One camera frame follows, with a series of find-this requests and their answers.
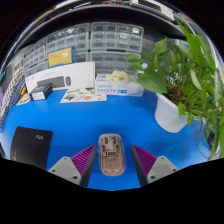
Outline small black box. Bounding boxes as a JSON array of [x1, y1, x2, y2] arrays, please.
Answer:
[[29, 83, 54, 102]]

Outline black mouse pad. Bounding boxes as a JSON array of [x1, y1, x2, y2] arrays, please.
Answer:
[[9, 125, 54, 170]]

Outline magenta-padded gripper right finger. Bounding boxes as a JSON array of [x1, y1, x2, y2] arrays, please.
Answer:
[[130, 144, 180, 188]]

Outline transparent computer mouse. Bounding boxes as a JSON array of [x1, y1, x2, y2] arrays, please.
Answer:
[[97, 133, 127, 177]]

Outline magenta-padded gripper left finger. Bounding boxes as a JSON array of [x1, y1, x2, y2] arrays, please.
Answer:
[[48, 144, 98, 188]]

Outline large printed sticker sheet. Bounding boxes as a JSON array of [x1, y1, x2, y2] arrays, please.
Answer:
[[60, 87, 108, 104]]

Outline yellow and blue box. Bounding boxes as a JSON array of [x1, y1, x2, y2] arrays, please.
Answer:
[[47, 46, 76, 68]]

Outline dark wall shelf unit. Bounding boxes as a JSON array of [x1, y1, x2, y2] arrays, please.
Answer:
[[6, 0, 188, 44]]

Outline green plant in white pot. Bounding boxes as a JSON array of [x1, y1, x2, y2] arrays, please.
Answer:
[[127, 19, 224, 161]]

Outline white and blue tissue box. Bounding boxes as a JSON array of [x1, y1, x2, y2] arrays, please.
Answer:
[[94, 70, 145, 98]]

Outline long white keyboard box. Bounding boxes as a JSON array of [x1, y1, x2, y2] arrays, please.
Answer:
[[24, 61, 96, 94]]

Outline small printed sticker sheet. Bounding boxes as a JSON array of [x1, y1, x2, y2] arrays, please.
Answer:
[[16, 94, 31, 106]]

